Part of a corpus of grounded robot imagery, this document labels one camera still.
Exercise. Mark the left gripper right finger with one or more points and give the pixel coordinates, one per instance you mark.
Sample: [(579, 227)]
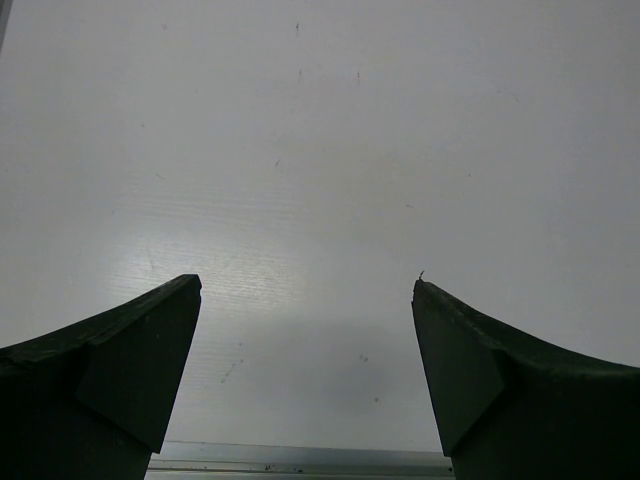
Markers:
[(509, 405)]

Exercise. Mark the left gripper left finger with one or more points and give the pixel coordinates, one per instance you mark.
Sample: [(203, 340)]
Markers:
[(93, 400)]

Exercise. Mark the aluminium frame rail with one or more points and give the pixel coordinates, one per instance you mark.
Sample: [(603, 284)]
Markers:
[(200, 460)]

